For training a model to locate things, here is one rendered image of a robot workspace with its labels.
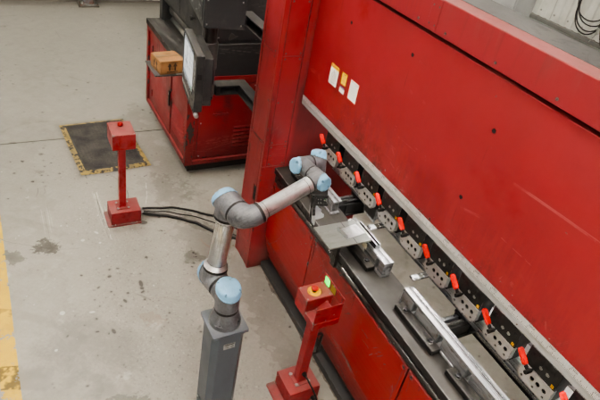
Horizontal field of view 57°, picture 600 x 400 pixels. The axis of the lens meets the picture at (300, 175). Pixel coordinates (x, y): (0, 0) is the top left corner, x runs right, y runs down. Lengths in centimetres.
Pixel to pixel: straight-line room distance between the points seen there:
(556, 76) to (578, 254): 59
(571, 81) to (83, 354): 292
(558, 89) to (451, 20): 57
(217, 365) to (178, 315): 101
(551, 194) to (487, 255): 41
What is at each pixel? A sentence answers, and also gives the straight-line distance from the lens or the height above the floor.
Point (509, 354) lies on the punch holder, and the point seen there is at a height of 122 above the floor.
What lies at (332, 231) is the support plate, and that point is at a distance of 297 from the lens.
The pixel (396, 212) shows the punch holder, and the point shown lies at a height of 129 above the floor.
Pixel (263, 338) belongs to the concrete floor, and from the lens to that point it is 370.
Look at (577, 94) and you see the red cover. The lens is 196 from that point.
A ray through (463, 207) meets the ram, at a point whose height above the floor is 159.
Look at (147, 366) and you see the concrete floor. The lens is 353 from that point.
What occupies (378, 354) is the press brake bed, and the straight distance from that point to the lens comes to 295.
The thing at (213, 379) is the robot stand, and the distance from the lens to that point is 292.
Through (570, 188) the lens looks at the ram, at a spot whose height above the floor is 194.
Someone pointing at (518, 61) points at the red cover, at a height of 223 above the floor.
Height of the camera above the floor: 281
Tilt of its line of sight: 33 degrees down
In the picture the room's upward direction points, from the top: 11 degrees clockwise
